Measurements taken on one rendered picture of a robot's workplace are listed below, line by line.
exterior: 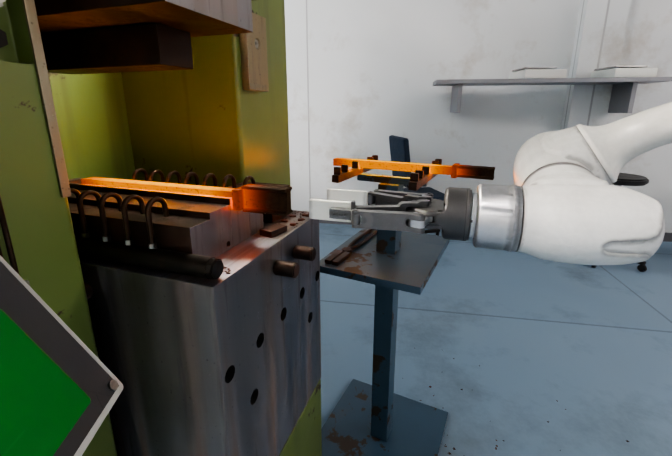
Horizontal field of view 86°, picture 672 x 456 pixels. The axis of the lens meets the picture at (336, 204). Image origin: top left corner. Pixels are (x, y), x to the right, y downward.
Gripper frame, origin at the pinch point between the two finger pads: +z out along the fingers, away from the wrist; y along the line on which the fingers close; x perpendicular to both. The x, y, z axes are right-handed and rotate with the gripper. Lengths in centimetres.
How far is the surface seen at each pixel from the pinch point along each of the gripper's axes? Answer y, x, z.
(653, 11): 324, 86, -151
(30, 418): -43.8, 0.1, 0.7
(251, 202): -1.4, -0.5, 14.6
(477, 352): 113, -100, -33
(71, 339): -39.2, 0.7, 4.1
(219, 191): -2.2, 1.2, 20.2
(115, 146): 17, 6, 65
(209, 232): -9.2, -3.6, 17.4
